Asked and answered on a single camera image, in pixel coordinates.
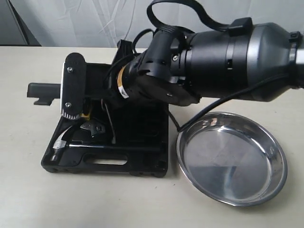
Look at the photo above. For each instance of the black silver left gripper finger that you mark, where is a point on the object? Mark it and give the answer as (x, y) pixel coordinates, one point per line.
(72, 89)

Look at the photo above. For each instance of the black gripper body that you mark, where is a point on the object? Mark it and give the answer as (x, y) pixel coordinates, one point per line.
(114, 83)

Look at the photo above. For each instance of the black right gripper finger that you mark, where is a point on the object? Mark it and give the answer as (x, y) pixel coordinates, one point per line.
(124, 53)

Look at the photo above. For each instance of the adjustable wrench black handle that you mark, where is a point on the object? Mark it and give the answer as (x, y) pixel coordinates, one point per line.
(93, 127)

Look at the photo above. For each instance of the black plastic tool case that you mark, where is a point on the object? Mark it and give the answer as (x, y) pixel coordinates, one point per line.
(126, 126)

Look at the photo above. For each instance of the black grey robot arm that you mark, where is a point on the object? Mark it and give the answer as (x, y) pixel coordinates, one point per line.
(180, 69)

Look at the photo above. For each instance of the yellow tape measure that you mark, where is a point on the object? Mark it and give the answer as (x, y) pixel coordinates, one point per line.
(86, 114)

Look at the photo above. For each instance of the white backdrop cloth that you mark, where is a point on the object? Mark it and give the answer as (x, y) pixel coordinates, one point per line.
(102, 23)

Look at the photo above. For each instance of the round stainless steel tray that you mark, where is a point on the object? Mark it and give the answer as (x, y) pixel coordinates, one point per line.
(232, 159)

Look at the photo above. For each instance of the steel claw hammer black handle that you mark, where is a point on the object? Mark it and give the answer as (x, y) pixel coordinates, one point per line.
(60, 145)

